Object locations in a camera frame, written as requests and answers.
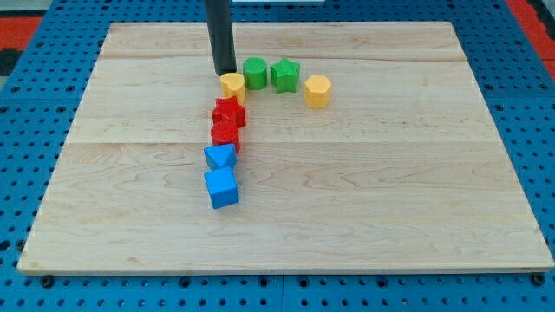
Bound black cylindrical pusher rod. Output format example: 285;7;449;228
204;0;237;75

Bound green cylinder block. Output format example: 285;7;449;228
243;57;268;90

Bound yellow heart block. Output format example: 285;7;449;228
219;73;246;105

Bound green star block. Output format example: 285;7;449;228
270;57;300;94

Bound red star block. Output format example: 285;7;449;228
212;96;246;128

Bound red cylinder block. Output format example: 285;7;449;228
210;121;241;153

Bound yellow hexagon block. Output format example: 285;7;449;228
304;75;332;109

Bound blue triangle block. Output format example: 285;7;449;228
204;143;237;170

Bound blue cube block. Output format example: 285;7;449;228
204;166;239;209

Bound wooden board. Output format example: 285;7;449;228
18;22;554;276

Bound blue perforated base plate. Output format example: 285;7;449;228
1;1;554;311

